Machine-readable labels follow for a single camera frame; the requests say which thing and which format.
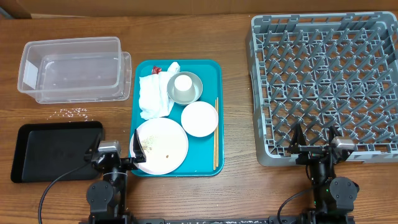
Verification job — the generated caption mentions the teal plastic serving tray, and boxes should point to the teal plastic serving tray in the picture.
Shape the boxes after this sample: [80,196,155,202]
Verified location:
[130,59,224,177]

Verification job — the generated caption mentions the clear plastic waste bin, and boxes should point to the clear plastic waste bin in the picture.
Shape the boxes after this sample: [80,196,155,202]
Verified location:
[17,37,132,104]

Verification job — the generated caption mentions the small white plate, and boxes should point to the small white plate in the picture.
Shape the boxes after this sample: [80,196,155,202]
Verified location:
[181,101,218,138]

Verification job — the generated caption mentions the white paper cup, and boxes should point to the white paper cup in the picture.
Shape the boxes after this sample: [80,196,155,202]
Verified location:
[174,75,195,103]

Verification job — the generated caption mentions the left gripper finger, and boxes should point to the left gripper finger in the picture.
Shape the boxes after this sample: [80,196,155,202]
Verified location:
[132,129,146,163]
[85,133,102,156]

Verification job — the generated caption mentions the right wooden chopstick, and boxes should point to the right wooden chopstick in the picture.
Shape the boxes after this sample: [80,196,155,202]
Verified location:
[215,97,220,168]

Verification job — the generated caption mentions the large white dinner plate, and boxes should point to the large white dinner plate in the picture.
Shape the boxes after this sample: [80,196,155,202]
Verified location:
[137,118,188,175]

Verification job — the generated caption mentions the white napkin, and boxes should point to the white napkin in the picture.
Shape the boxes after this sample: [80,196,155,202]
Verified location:
[139,72,174,120]
[167,62,180,74]

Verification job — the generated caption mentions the black rectangular tray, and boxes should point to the black rectangular tray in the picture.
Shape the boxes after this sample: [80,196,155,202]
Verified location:
[11,121,104,183]

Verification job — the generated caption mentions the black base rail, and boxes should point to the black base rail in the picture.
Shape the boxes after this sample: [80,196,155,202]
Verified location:
[77,214,355,224]

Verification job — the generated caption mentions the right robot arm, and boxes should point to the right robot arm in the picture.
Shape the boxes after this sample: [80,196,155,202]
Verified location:
[277,123,359,223]

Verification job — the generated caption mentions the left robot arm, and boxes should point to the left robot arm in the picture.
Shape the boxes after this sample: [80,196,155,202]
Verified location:
[84,133,146,224]

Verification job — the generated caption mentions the scattered rice grains on table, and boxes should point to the scattered rice grains on table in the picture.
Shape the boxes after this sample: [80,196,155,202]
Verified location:
[47,107,93,122]

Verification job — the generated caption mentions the red snack wrapper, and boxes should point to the red snack wrapper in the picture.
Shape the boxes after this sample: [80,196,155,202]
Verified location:
[152,66,162,74]

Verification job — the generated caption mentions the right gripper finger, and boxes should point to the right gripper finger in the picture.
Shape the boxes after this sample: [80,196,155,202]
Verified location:
[289,123,307,147]
[329,126,341,146]

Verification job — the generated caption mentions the grey plastic dish rack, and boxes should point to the grey plastic dish rack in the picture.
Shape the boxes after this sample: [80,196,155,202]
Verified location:
[246,11,397,166]

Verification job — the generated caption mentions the grey metal bowl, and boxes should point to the grey metal bowl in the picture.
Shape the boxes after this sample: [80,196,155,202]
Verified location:
[167,72,203,105]

